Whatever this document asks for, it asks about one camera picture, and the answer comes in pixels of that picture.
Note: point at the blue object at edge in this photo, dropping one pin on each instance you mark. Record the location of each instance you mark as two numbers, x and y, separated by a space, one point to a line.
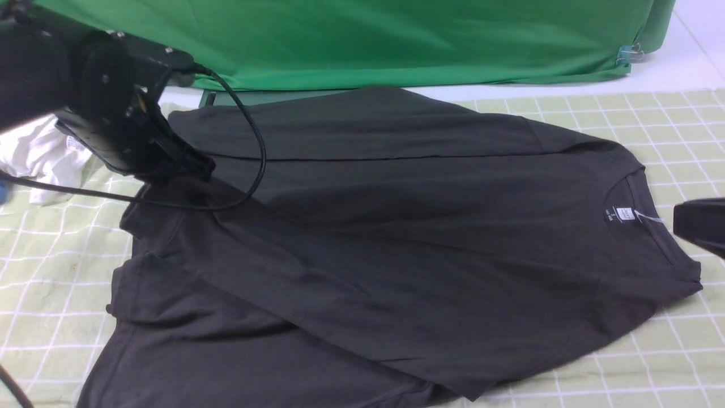
4 191

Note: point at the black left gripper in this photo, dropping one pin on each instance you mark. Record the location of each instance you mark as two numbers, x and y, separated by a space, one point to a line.
116 83

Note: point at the dark gray long-sleeved shirt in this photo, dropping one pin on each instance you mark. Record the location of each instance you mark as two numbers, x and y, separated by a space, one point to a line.
400 252

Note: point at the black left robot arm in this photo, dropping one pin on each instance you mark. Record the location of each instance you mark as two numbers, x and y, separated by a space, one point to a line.
35 61

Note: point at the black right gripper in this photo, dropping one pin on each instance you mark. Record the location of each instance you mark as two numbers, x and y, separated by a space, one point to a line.
701 223

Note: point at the white crumpled shirt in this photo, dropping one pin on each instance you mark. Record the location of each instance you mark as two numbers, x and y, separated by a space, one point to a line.
38 150

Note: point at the green backdrop cloth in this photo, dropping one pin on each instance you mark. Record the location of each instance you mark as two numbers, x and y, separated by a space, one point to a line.
331 45

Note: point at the light green checkered tablecloth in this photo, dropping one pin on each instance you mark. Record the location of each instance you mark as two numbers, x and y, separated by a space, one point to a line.
57 262

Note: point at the metal binder clip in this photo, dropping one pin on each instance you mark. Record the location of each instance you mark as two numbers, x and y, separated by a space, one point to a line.
629 54

